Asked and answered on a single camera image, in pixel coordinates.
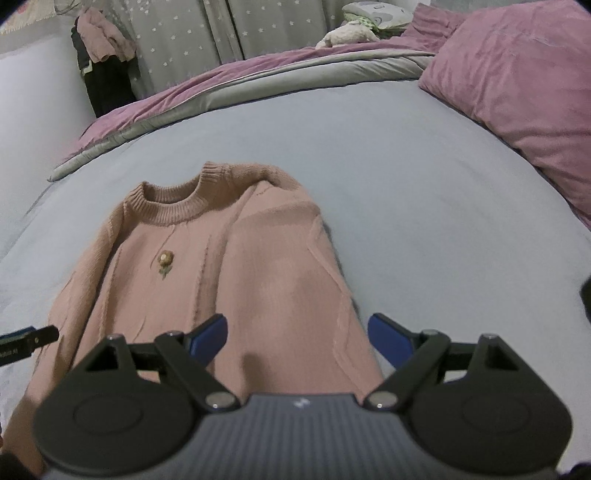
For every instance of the pink knit sweater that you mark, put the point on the pink knit sweater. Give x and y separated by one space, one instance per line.
258 258

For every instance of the purple velvet pillow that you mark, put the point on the purple velvet pillow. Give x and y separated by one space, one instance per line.
429 23
517 83

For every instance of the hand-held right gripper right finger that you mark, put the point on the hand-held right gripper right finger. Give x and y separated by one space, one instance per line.
388 339

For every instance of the grey star-print curtain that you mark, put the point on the grey star-print curtain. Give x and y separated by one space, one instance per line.
184 37

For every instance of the hanging dark clothes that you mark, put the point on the hanging dark clothes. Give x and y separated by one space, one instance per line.
108 87

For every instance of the white plush toy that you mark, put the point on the white plush toy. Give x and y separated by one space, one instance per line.
344 38

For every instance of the green and white cloth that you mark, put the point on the green and white cloth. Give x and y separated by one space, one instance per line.
362 21

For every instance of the hanging pink clothes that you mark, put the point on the hanging pink clothes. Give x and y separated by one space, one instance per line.
104 37

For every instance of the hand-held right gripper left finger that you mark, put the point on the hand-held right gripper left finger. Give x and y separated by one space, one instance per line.
207 339

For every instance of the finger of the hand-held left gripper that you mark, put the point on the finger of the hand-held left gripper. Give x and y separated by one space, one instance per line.
27 342

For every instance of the small pile of clothes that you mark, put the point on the small pile of clothes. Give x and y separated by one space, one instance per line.
388 11

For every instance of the purple and grey quilt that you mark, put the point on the purple and grey quilt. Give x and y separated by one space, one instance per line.
231 78

